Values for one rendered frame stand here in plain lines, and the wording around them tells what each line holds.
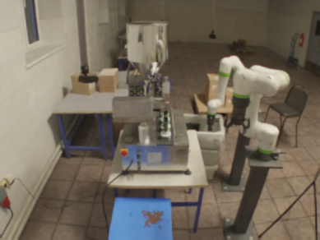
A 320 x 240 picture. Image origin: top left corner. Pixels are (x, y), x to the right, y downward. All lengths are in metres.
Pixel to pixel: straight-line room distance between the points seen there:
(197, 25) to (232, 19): 1.81
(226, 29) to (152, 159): 10.91
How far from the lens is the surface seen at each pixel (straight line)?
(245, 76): 1.18
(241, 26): 12.48
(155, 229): 1.67
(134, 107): 1.56
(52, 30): 3.89
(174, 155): 1.72
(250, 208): 2.17
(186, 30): 11.91
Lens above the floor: 1.95
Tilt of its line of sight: 28 degrees down
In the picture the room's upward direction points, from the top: straight up
